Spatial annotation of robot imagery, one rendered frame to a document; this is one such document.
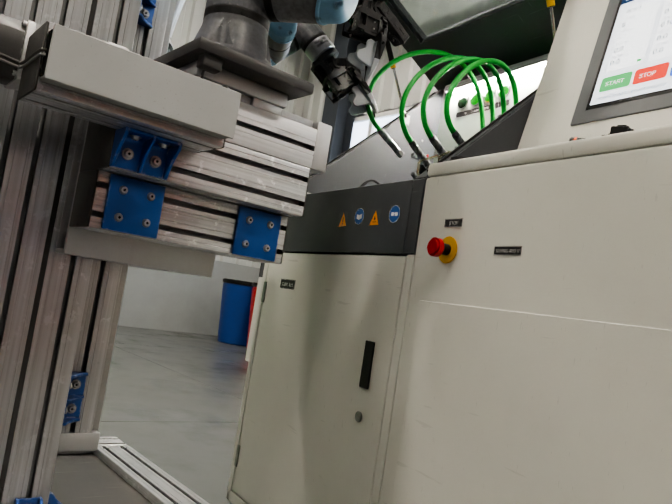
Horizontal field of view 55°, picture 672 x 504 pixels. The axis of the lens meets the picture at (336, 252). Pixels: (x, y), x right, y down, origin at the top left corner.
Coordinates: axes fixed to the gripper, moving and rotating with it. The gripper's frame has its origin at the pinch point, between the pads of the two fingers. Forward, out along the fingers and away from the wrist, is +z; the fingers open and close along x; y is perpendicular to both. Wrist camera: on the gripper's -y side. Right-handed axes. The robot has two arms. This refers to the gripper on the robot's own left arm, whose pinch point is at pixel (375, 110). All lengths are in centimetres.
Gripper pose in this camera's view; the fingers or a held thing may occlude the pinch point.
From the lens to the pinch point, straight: 177.2
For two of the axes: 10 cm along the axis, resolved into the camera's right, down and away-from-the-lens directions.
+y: -7.8, 5.4, -3.1
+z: 5.9, 8.0, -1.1
